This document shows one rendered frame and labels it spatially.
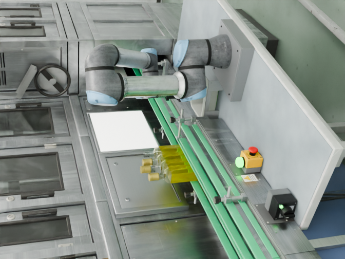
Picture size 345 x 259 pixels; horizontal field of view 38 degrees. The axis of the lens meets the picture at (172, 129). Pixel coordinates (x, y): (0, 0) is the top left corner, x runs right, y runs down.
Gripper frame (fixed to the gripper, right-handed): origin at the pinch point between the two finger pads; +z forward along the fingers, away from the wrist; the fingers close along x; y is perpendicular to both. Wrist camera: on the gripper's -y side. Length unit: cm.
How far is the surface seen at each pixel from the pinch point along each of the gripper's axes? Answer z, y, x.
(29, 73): -81, 24, -65
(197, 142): -12.6, 12.2, 31.0
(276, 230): -4, 8, 93
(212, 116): 2.3, 12.4, 10.3
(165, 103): -11.8, 23.3, -22.4
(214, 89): 1.0, -2.5, 9.8
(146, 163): -34, 25, 27
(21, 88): -86, 34, -64
